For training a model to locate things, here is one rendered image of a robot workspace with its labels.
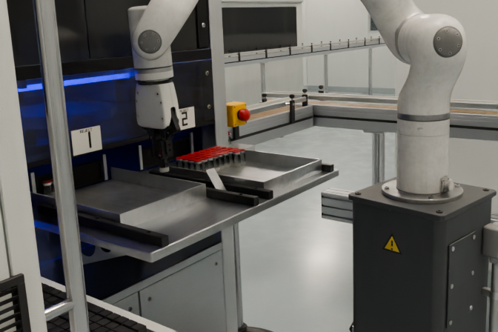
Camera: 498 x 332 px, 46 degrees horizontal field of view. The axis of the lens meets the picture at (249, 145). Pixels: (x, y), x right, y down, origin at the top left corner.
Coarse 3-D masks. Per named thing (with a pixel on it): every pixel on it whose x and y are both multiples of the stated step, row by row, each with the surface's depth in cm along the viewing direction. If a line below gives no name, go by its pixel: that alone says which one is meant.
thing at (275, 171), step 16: (256, 160) 171; (272, 160) 167; (288, 160) 163; (304, 160) 160; (320, 160) 157; (224, 176) 145; (240, 176) 156; (256, 176) 155; (272, 176) 154; (288, 176) 145; (304, 176) 151
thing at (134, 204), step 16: (112, 176) 158; (128, 176) 154; (144, 176) 150; (160, 176) 146; (32, 192) 137; (80, 192) 147; (96, 192) 147; (112, 192) 146; (128, 192) 145; (144, 192) 145; (160, 192) 144; (176, 192) 144; (192, 192) 134; (80, 208) 126; (96, 208) 122; (112, 208) 133; (128, 208) 132; (144, 208) 123; (160, 208) 127; (176, 208) 131; (128, 224) 120
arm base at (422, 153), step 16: (400, 128) 138; (416, 128) 134; (432, 128) 133; (448, 128) 136; (400, 144) 138; (416, 144) 135; (432, 144) 134; (448, 144) 137; (400, 160) 139; (416, 160) 136; (432, 160) 135; (400, 176) 140; (416, 176) 136; (432, 176) 136; (384, 192) 141; (400, 192) 140; (416, 192) 137; (432, 192) 136; (448, 192) 138
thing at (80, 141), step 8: (88, 128) 141; (96, 128) 143; (72, 136) 138; (80, 136) 140; (96, 136) 143; (72, 144) 138; (80, 144) 140; (88, 144) 142; (96, 144) 144; (80, 152) 140; (88, 152) 142
